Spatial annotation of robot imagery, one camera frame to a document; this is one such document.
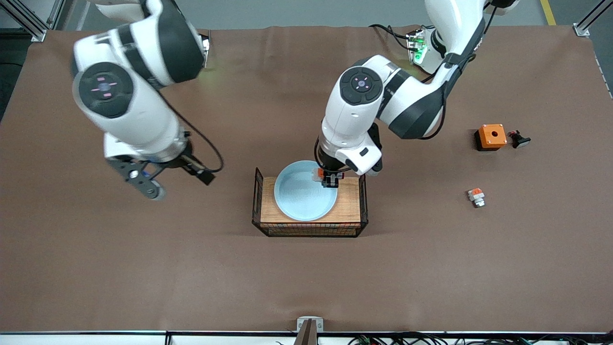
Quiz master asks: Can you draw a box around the black wire basket rack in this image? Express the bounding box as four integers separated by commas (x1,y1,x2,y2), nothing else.
252,167,369,238

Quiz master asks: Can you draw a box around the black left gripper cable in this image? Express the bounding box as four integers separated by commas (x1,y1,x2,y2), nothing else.
314,137,336,174

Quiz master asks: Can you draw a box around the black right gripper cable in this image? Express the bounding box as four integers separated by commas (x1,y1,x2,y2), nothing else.
160,93,225,174

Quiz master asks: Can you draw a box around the black cable bundle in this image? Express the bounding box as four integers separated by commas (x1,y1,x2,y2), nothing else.
347,332,594,345

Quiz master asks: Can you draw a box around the black left arm base cable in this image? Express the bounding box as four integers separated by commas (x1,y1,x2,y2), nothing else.
369,23,415,51

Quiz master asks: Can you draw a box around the aluminium frame post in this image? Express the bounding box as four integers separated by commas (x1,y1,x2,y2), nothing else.
575,0,613,37
0,0,48,43

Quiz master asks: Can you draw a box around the orange button enclosure box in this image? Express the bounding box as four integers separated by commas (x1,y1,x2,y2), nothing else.
474,124,508,152

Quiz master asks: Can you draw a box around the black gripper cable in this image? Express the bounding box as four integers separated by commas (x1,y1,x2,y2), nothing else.
160,93,225,174
314,137,336,174

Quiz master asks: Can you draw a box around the brown table mat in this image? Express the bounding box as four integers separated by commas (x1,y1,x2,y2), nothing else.
0,25,613,334

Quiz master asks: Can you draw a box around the light blue round plate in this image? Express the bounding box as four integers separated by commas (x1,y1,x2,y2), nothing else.
274,160,338,222

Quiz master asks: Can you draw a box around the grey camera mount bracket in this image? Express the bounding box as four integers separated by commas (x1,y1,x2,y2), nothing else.
293,316,324,345

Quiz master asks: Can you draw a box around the wooden board shelf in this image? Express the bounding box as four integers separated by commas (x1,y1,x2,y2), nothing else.
260,177,361,226

